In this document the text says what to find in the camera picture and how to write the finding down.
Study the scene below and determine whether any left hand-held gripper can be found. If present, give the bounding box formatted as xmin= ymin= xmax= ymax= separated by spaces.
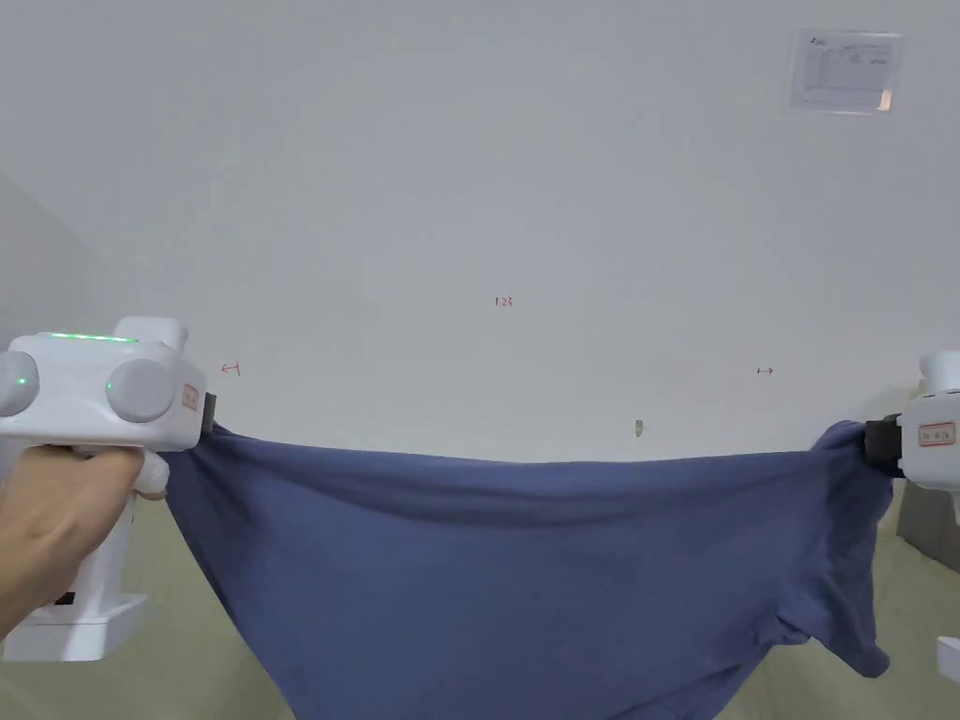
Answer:
xmin=0 ymin=316 xmax=219 ymax=664

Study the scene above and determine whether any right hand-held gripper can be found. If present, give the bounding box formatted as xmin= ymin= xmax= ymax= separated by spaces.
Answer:
xmin=862 ymin=350 xmax=960 ymax=676

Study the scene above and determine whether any dark blue shirt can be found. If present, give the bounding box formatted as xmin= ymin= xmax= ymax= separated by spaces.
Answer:
xmin=159 ymin=419 xmax=898 ymax=720

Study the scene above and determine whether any person's left hand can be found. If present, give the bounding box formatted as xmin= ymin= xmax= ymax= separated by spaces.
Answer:
xmin=0 ymin=442 xmax=145 ymax=648

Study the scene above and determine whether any bed with pale green sheet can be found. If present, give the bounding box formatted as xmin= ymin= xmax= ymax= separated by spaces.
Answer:
xmin=0 ymin=486 xmax=960 ymax=720

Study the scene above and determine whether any white paper notice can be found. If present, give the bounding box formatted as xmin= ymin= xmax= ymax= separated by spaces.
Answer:
xmin=787 ymin=28 xmax=906 ymax=117

